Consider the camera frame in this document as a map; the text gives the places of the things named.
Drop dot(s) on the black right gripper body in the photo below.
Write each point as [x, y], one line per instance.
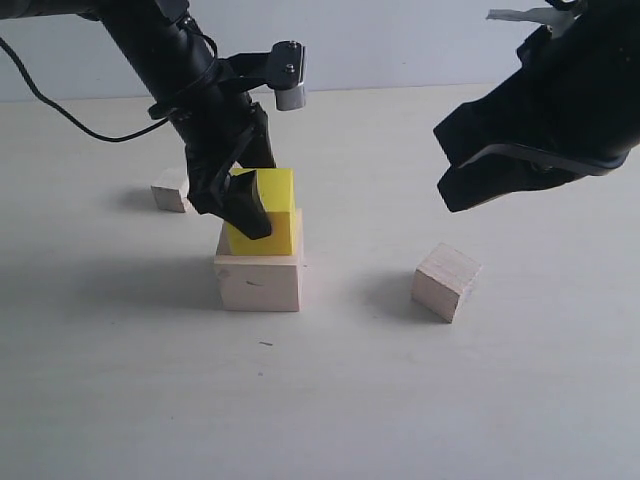
[581, 70]

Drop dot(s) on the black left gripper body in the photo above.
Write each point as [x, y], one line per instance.
[215, 127]

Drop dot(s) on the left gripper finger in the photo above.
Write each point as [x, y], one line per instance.
[243, 208]
[258, 153]

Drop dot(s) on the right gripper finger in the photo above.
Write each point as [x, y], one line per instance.
[494, 131]
[463, 188]

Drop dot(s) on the yellow foam cube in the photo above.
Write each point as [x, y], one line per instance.
[277, 193]

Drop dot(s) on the small wooden cube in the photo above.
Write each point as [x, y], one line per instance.
[170, 189]

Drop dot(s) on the large wooden cube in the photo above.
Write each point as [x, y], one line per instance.
[260, 283]

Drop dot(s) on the medium wooden cube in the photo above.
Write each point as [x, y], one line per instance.
[443, 280]

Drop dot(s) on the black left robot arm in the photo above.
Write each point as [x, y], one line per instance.
[160, 39]

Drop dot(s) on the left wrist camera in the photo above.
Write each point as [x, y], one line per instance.
[281, 70]

